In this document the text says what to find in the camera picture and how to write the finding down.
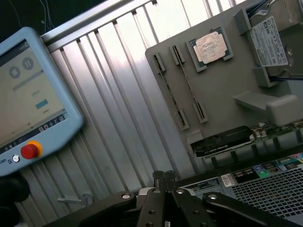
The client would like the black PC case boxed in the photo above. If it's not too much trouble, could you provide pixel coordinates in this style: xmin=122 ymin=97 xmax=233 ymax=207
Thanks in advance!
xmin=182 ymin=153 xmax=303 ymax=227

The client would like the blue disk wire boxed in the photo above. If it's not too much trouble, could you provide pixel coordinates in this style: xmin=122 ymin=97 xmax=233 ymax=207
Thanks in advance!
xmin=245 ymin=0 xmax=273 ymax=16

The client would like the hard disk with white label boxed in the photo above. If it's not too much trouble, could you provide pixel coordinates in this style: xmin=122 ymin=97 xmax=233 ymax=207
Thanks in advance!
xmin=248 ymin=15 xmax=296 ymax=70

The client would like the blue-grey robot teach pendant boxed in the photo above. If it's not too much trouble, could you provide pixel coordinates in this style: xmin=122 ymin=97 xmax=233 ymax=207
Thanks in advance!
xmin=0 ymin=26 xmax=84 ymax=177

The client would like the silver CPU chip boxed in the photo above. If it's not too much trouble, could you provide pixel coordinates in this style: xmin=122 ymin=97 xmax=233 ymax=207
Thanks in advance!
xmin=193 ymin=32 xmax=230 ymax=64

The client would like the silver table bolt handle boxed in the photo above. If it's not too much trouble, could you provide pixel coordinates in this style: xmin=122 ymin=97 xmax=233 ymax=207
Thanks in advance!
xmin=57 ymin=193 xmax=93 ymax=207

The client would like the grey parts rack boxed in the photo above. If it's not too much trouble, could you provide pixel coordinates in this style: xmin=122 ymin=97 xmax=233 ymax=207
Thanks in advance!
xmin=144 ymin=1 xmax=303 ymax=176

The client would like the green RAM stick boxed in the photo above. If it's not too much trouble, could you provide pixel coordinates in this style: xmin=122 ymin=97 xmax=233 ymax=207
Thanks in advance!
xmin=171 ymin=45 xmax=208 ymax=122
xmin=153 ymin=54 xmax=188 ymax=129

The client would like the black pendant cable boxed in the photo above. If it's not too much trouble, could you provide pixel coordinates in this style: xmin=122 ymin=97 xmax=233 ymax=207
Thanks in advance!
xmin=0 ymin=176 xmax=30 ymax=204

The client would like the black graphics card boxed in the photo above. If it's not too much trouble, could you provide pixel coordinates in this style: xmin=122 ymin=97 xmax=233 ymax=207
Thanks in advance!
xmin=192 ymin=124 xmax=303 ymax=158

